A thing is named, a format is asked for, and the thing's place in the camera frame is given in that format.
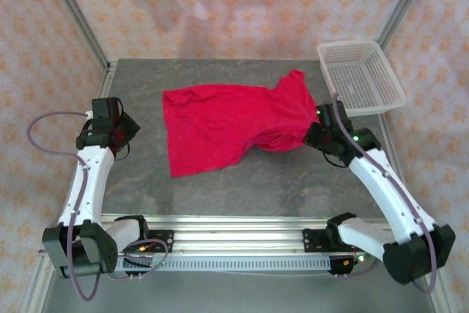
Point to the red t-shirt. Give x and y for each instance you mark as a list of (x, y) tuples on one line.
[(220, 126)]

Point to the aluminium table side rail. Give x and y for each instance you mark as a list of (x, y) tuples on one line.
[(388, 133), (99, 100)]

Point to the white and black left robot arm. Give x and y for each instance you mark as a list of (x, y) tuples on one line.
[(89, 184)]

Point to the white perforated plastic basket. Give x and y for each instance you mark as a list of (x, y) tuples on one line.
[(359, 78)]

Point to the aluminium frame leg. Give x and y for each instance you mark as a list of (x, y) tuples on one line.
[(33, 291), (445, 294)]

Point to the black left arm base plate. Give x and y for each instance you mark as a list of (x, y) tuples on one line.
[(165, 239)]

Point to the aluminium mounting rail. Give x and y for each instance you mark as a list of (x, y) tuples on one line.
[(238, 236)]

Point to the grey metal lower panel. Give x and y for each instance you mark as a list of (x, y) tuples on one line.
[(234, 294)]

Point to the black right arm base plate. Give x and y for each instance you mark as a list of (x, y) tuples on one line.
[(311, 241)]

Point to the aluminium frame post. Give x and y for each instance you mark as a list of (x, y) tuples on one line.
[(403, 5), (78, 16)]

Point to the black right electronics bracket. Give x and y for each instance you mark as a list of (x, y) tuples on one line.
[(339, 265)]

